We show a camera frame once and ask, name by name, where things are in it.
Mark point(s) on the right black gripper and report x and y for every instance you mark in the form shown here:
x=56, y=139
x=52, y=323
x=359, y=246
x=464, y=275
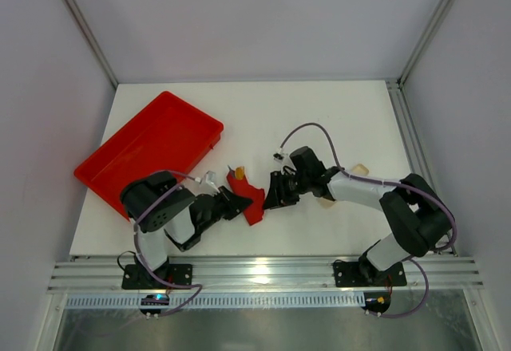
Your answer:
x=282, y=187

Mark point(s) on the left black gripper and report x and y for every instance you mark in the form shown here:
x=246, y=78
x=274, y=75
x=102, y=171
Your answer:
x=225, y=203

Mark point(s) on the red paper napkin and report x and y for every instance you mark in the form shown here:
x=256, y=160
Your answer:
x=254, y=213

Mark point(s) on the yellow plastic spoon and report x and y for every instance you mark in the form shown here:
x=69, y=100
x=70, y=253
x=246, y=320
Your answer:
x=239, y=173

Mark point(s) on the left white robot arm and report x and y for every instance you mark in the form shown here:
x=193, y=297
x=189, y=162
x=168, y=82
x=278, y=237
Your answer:
x=173, y=207

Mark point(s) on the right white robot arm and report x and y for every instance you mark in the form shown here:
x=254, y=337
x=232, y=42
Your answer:
x=417, y=218

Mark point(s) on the cream utensil case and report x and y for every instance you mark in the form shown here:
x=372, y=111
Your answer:
x=359, y=170

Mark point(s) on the red plastic tray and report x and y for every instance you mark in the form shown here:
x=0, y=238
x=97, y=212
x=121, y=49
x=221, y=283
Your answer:
x=167, y=134

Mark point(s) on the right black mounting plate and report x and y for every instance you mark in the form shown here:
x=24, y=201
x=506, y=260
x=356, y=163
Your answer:
x=364, y=274

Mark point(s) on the black mounting plate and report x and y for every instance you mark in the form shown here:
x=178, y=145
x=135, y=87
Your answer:
x=136, y=277
x=364, y=274

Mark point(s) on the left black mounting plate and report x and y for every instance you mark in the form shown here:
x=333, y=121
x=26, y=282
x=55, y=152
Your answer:
x=136, y=277

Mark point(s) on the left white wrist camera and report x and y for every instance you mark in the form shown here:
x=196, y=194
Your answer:
x=207, y=183

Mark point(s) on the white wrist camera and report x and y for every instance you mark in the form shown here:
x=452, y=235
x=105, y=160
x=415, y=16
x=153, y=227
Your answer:
x=280, y=156
x=207, y=183

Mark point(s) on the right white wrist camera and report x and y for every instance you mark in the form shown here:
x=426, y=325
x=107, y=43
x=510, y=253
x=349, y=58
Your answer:
x=280, y=156

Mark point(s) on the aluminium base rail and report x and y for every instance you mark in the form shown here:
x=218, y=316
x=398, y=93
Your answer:
x=224, y=275

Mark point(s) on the slotted white cable duct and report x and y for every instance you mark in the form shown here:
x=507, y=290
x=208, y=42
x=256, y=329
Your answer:
x=216, y=300

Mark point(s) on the right aluminium side rail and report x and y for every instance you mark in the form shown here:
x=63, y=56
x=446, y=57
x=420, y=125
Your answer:
x=413, y=148

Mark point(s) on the right aluminium frame post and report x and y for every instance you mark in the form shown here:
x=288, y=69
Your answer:
x=433, y=25

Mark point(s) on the aluminium frame post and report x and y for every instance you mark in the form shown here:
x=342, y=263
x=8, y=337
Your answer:
x=433, y=25
x=86, y=32

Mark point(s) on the left aluminium frame post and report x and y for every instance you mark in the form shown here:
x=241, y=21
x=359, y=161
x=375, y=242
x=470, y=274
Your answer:
x=86, y=32

